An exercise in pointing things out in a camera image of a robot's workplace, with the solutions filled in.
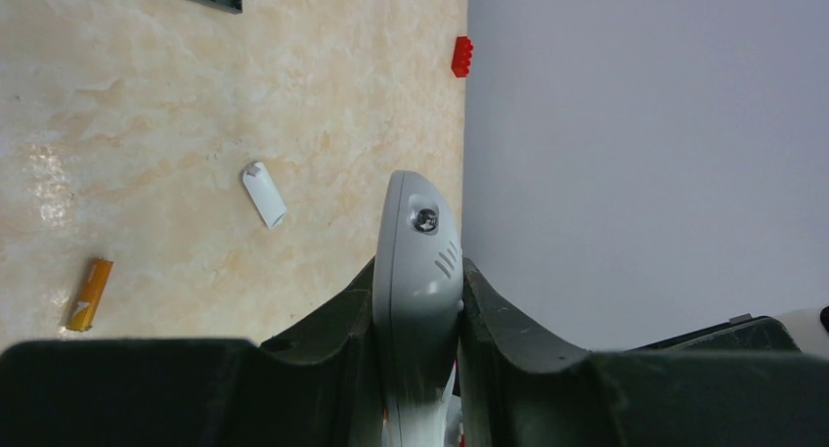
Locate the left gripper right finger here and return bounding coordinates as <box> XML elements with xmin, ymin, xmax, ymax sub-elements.
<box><xmin>458</xmin><ymin>260</ymin><xmax>828</xmax><ymax>446</ymax></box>

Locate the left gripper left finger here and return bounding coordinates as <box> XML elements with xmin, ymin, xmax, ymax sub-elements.
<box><xmin>1</xmin><ymin>265</ymin><xmax>382</xmax><ymax>446</ymax></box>

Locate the white remote control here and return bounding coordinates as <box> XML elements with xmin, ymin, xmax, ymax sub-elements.
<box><xmin>371</xmin><ymin>170</ymin><xmax>463</xmax><ymax>446</ymax></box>

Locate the white battery cover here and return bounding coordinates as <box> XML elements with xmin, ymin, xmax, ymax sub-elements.
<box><xmin>241</xmin><ymin>161</ymin><xmax>287</xmax><ymax>229</ymax></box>

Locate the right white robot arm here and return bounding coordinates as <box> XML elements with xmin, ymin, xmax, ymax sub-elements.
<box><xmin>640</xmin><ymin>305</ymin><xmax>828</xmax><ymax>359</ymax></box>

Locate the orange AA battery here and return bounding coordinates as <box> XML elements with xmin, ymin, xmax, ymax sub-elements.
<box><xmin>65</xmin><ymin>257</ymin><xmax>113</xmax><ymax>333</ymax></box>

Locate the red lego brick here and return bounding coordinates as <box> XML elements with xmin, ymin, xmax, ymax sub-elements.
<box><xmin>451</xmin><ymin>35</ymin><xmax>473</xmax><ymax>78</ymax></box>

